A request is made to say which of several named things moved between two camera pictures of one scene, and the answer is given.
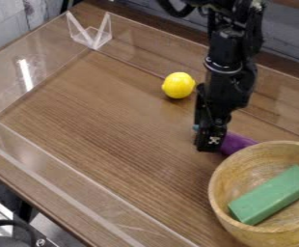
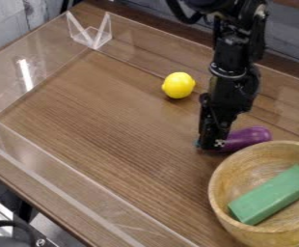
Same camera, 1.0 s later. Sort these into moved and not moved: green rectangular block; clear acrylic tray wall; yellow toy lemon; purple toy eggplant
Moved: purple toy eggplant
Not moved: yellow toy lemon; green rectangular block; clear acrylic tray wall
